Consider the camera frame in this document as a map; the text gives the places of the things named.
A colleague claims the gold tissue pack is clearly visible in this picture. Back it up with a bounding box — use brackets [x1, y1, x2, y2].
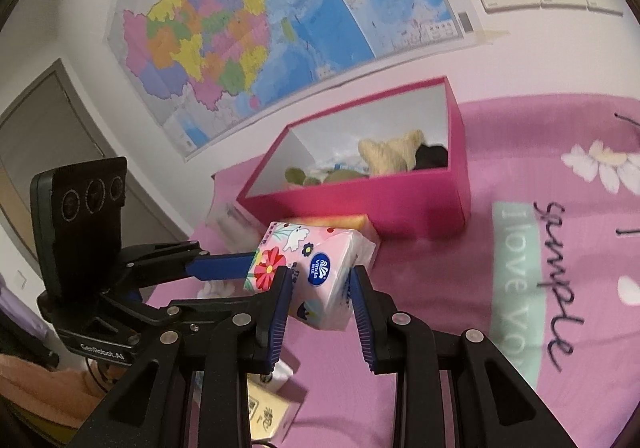
[247, 380, 300, 444]

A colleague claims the black plush toy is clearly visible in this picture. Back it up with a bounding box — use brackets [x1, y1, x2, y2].
[413, 144, 448, 171]

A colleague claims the grey wooden door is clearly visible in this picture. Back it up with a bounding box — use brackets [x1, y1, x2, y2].
[1, 59, 188, 270]

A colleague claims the white yellow wet wipes pack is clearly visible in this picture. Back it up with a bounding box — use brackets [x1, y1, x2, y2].
[247, 360, 295, 394]

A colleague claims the pink storage box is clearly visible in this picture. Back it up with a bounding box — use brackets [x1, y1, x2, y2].
[238, 78, 471, 239]

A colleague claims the pink floral tissue pack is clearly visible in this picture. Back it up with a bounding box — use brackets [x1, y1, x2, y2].
[244, 222, 378, 331]

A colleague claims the pink bed sheet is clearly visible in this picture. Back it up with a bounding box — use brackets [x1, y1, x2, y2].
[144, 95, 640, 448]

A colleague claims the beige plush bear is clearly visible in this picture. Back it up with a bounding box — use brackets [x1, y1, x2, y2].
[358, 130, 425, 177]

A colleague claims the green frog plush toy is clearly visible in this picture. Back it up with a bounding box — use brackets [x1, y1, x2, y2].
[284, 168, 368, 188]

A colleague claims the wall map poster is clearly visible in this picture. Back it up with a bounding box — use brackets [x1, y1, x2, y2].
[105, 0, 480, 156]

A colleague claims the white pump bottle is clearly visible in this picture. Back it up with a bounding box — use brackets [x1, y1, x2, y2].
[205, 203, 265, 253]

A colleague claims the pastel tissue pack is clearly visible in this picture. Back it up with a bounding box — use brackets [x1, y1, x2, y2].
[285, 215, 381, 244]

